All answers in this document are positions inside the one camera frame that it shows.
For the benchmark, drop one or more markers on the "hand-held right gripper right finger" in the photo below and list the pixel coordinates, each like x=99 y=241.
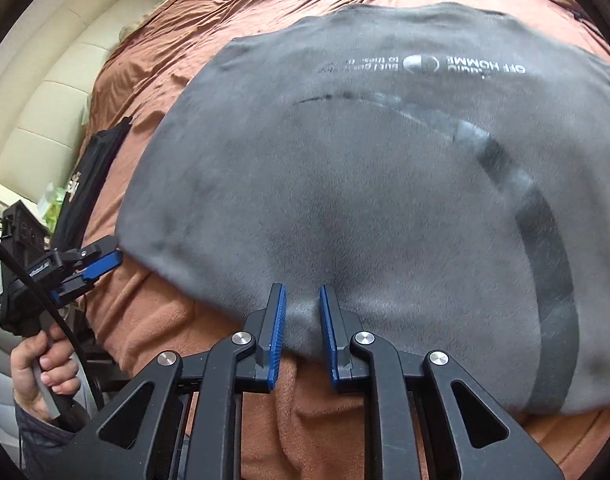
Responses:
x=327 y=340

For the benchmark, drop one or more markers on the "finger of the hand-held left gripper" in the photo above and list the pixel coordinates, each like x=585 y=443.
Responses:
x=67 y=291
x=105 y=262

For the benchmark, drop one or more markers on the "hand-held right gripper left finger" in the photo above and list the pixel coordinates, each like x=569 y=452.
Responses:
x=279 y=340

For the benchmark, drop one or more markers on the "grey t-shirt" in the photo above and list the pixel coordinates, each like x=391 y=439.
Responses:
x=360 y=185

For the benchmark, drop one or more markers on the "person's left forearm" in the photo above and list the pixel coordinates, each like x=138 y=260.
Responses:
x=35 y=430

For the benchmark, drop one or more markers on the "person's left hand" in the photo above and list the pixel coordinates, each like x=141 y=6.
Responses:
x=25 y=375

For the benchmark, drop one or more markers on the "green bed sheet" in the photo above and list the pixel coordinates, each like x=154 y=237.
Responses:
x=52 y=205

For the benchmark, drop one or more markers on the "orange-brown blanket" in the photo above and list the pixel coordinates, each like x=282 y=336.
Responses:
x=150 y=305

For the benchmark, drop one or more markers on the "black white-printed folded garment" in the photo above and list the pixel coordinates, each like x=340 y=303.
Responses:
x=95 y=170

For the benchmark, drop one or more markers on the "cream padded headboard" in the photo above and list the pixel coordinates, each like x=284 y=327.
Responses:
x=60 y=85

